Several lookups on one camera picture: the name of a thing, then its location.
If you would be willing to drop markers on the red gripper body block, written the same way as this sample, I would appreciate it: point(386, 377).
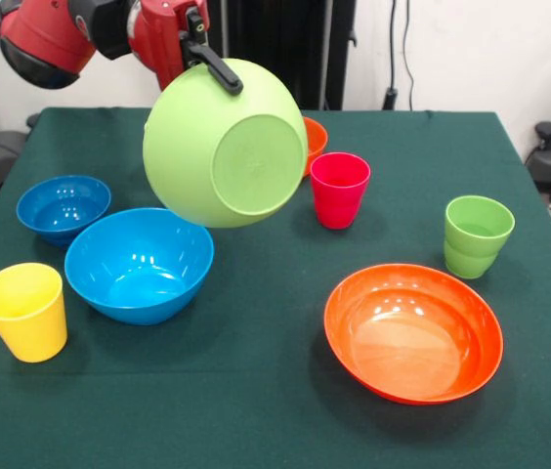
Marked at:
point(163, 34)

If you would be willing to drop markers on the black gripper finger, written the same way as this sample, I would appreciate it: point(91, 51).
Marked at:
point(222, 73)

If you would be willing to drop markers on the large green bowl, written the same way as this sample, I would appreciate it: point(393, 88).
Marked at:
point(256, 166)

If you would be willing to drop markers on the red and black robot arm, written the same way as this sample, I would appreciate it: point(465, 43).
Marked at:
point(46, 34)

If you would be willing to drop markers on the small orange bowl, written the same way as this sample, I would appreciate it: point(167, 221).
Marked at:
point(315, 141)

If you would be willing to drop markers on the pink cup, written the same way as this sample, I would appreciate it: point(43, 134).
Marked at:
point(339, 195)

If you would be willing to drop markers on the small dark blue bowl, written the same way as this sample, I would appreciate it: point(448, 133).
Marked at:
point(60, 210)

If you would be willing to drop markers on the large light blue bowl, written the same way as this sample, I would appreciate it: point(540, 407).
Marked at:
point(134, 273)

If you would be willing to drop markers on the dark green tablecloth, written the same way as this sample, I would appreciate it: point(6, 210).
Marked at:
point(266, 293)

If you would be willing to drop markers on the green cup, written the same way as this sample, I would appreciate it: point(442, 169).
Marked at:
point(476, 244)

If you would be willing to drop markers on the yellow cup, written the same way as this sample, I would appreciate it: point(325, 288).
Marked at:
point(26, 322)

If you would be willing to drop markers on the large orange bowl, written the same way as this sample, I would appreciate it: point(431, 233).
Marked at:
point(412, 342)

